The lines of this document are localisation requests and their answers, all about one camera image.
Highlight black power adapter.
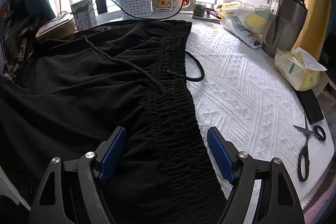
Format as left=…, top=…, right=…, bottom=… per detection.
left=96, top=0, right=108, bottom=15

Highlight black scissors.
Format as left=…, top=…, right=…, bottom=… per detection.
left=293, top=116, right=326, bottom=182

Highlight yellow mirror frame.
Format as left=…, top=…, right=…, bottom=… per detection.
left=293, top=0, right=331, bottom=60

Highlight white textured bed cover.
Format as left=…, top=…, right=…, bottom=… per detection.
left=96, top=12, right=336, bottom=224

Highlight white yellow plastic bag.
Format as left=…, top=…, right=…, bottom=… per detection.
left=215, top=0, right=276, bottom=49

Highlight black drawstring pants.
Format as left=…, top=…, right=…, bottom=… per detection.
left=1, top=20, right=227, bottom=223

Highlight green white milk carton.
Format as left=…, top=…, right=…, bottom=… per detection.
left=71, top=0, right=97, bottom=31

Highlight bear print ceramic mug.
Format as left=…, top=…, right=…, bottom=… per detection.
left=151, top=0, right=197, bottom=16

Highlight round brown lidded container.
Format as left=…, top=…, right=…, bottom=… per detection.
left=35, top=13, right=75, bottom=40

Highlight yellow tissue pack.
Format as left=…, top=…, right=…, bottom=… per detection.
left=274, top=47, right=327, bottom=91

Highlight black flat remote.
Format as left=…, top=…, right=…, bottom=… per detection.
left=295, top=89, right=324, bottom=124

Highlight small potted cactus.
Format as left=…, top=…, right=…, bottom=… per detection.
left=193, top=3, right=206, bottom=17

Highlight white perforated organizer basket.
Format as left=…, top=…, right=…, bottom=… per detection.
left=119, top=0, right=153, bottom=19

